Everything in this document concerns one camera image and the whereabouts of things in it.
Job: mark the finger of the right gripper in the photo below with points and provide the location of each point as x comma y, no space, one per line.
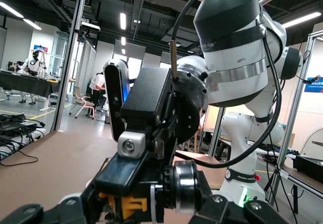
121,173

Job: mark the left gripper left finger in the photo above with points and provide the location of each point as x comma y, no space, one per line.
70,209

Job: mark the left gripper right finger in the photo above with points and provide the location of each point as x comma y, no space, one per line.
217,209

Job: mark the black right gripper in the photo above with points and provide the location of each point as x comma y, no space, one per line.
149,92

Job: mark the orange push-button switch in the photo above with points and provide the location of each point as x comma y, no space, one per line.
184,183

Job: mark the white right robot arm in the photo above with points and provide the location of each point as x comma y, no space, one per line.
234,62

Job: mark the pink office chair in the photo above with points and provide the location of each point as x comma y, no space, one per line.
80,100

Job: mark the person in white shirt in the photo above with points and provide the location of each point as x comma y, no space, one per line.
97,85

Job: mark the black flat case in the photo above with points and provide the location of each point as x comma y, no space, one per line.
309,163

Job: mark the ceiling light strip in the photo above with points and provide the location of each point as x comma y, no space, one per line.
122,21
11,9
301,19

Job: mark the table with black cloth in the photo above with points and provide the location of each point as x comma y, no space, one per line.
25,85

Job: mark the white humanoid robot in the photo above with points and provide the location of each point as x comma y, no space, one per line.
34,65

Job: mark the aluminium frame post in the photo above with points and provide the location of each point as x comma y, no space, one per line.
294,108

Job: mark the aluminium frame pillar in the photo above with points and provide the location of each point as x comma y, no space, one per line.
68,57

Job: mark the blue wall sign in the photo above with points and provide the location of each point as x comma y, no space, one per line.
313,84

